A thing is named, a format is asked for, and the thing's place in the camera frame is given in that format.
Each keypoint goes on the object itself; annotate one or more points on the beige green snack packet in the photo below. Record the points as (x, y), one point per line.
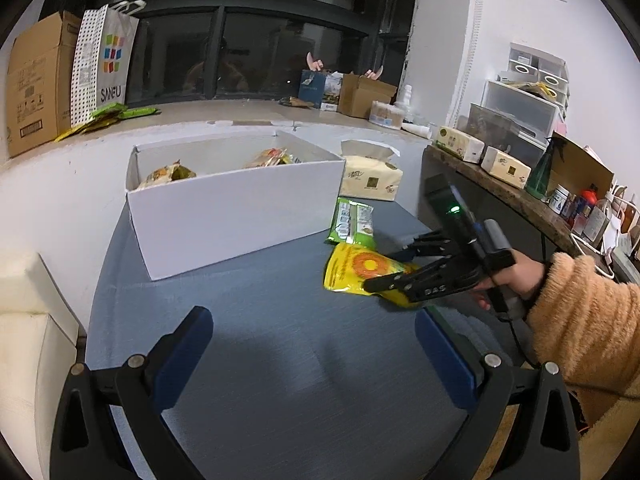
(165, 176)

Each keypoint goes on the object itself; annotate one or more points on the white roll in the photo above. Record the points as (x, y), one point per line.
(417, 131)

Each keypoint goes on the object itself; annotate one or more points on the clear plastic drawer unit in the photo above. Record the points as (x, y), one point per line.
(520, 102)

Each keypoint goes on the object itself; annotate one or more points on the white paper shopping bag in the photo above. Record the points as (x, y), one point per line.
(107, 60)

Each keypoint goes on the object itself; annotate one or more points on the blue paper bag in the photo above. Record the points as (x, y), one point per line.
(312, 90)

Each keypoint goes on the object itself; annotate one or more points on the opened beige tissue pack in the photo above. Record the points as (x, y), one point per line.
(372, 177)

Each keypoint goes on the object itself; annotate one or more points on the pile of green yellow packets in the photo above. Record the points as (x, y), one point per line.
(92, 122)

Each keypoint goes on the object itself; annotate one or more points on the person's right forearm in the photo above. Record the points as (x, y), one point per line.
(590, 320)

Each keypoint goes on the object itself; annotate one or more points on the yellow snack packet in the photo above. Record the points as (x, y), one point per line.
(357, 267)

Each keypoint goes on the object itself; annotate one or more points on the large brown cardboard box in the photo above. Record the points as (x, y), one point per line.
(35, 90)

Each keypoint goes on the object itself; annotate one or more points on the dark framed box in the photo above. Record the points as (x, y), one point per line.
(492, 125)

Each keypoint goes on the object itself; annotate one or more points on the green white snack packet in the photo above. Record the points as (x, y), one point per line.
(352, 220)

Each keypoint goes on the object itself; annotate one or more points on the dark wooden side cabinet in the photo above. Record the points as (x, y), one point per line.
(500, 210)

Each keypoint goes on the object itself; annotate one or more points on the brown open carton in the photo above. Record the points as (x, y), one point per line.
(582, 165)

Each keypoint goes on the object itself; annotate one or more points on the red bottle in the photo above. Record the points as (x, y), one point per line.
(589, 202)

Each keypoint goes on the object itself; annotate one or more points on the pink curved object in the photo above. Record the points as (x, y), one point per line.
(374, 72)
(315, 61)

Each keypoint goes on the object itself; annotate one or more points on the sealed beige tissue pack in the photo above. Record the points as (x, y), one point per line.
(457, 144)
(505, 167)

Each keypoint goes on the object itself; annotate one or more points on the small open cardboard box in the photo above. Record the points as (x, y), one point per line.
(362, 97)

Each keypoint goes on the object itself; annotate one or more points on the small white label jar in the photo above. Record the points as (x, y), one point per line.
(558, 200)

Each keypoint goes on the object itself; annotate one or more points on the dark window frame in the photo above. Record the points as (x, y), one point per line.
(220, 50)

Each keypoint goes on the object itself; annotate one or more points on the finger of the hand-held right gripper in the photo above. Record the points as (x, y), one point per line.
(430, 245)
(430, 280)

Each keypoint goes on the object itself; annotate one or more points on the long green snack packet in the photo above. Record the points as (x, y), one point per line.
(140, 112)

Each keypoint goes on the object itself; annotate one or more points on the person's right hand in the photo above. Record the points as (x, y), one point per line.
(527, 277)

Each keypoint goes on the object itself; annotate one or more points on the cream sofa cushion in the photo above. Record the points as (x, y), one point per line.
(30, 360)

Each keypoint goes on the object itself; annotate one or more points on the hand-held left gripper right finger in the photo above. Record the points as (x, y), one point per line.
(445, 355)

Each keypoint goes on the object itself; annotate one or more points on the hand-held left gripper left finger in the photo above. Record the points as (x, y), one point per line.
(186, 345)

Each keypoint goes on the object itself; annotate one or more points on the brown packet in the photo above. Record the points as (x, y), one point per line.
(296, 102)

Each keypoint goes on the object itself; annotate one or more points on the white cardboard box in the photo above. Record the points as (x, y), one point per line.
(225, 220)

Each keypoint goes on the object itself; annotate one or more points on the clear plastic container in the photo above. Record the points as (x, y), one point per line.
(387, 114)

